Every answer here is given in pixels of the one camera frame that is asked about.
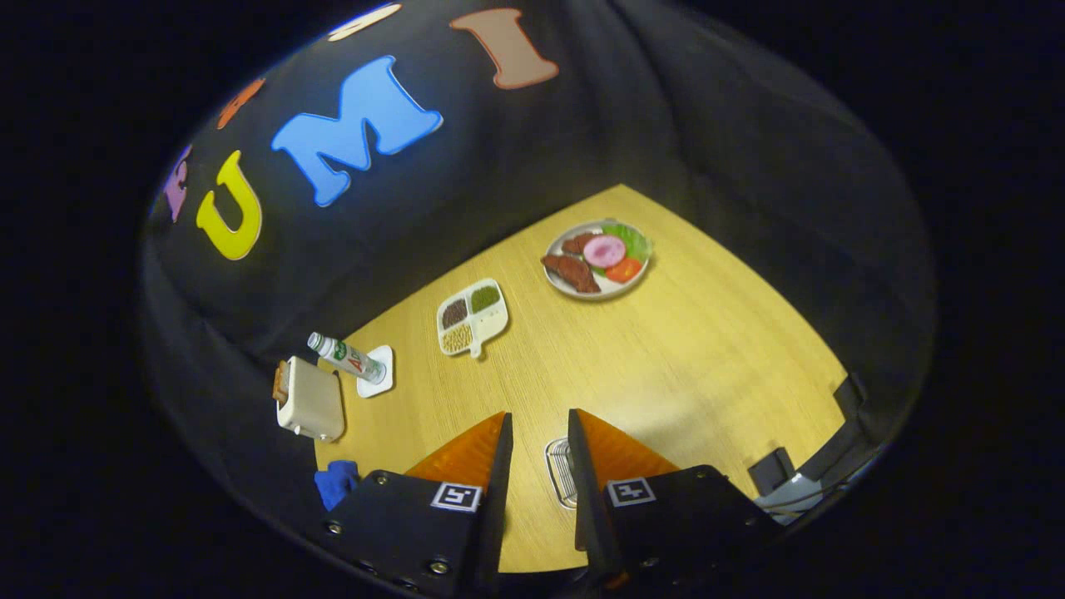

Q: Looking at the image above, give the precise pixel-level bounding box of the brown meat piece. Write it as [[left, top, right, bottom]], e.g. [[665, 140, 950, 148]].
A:
[[542, 254, 602, 294]]

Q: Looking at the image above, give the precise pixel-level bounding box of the black table clamp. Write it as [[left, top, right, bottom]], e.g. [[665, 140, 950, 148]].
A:
[[835, 374, 870, 421], [747, 447, 798, 498]]

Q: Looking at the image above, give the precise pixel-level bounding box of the blue folded cloth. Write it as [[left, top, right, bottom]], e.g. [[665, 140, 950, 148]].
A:
[[314, 460, 360, 511]]

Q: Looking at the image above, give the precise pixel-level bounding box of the green lettuce leaf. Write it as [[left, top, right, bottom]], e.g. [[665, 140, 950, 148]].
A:
[[601, 222, 651, 260]]

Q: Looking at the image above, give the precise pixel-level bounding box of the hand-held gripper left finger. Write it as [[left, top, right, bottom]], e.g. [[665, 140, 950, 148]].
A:
[[320, 411, 515, 599]]

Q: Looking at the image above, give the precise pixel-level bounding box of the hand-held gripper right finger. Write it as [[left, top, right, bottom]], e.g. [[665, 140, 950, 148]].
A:
[[567, 408, 785, 588]]

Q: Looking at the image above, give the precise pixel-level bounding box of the white square coaster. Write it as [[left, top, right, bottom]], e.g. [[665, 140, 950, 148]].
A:
[[356, 345, 394, 399]]

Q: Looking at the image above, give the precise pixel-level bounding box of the white toaster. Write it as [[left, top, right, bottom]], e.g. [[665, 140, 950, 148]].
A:
[[275, 356, 346, 443]]

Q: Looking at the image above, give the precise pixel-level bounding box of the pink ham slice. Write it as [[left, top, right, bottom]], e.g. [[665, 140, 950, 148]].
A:
[[582, 235, 627, 269]]

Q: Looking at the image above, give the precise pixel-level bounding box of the metal wire basket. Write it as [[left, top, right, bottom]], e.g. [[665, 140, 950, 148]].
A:
[[544, 437, 579, 510]]

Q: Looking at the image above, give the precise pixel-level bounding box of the white plate with food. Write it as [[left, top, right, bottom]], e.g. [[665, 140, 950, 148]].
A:
[[542, 219, 653, 300]]

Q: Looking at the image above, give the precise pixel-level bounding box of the white divided dish with beans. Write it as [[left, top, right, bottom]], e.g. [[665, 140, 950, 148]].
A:
[[436, 278, 510, 359]]

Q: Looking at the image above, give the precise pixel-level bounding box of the small bottle green red label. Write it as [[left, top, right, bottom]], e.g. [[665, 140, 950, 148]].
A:
[[307, 332, 388, 384]]

